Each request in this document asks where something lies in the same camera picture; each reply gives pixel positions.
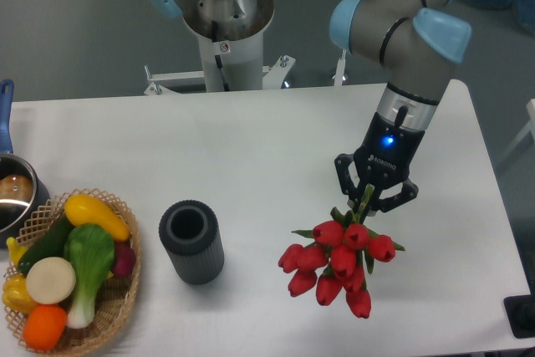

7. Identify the black device at table edge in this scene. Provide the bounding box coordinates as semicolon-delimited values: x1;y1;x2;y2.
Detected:
503;294;534;339

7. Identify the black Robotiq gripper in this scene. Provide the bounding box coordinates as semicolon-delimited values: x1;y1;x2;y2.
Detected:
334;84;438;216

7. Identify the yellow bell pepper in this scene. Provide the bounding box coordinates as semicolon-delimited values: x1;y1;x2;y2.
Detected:
2;273;38;315

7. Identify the dark grey ribbed vase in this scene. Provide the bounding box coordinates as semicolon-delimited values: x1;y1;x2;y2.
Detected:
159;200;225;285

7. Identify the dark green cucumber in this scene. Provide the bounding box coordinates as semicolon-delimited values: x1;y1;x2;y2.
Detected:
18;215;74;275

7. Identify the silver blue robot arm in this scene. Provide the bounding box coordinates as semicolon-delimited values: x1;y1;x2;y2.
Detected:
149;0;471;217

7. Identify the cream round bun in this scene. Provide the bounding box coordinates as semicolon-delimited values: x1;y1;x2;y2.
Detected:
26;257;76;304

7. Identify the yellow squash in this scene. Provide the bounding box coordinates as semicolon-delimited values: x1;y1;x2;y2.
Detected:
64;194;130;242

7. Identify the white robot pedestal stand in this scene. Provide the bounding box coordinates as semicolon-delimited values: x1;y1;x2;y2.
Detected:
144;32;296;95

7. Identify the woven wicker basket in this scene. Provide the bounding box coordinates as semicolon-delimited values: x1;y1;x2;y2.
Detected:
1;188;141;356

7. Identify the red tulip bouquet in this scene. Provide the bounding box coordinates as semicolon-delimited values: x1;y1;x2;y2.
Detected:
278;185;405;319

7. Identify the dark red radish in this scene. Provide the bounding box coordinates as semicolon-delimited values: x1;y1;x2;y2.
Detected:
110;242;136;278

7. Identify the orange fruit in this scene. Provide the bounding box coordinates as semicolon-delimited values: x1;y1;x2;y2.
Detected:
23;304;67;352

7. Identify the white furniture frame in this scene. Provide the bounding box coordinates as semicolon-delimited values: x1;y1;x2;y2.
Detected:
497;99;534;169

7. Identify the green bok choy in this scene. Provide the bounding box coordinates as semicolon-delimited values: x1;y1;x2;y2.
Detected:
64;223;115;329

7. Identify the blue handled saucepan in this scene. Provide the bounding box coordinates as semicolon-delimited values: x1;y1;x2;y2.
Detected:
1;79;49;249

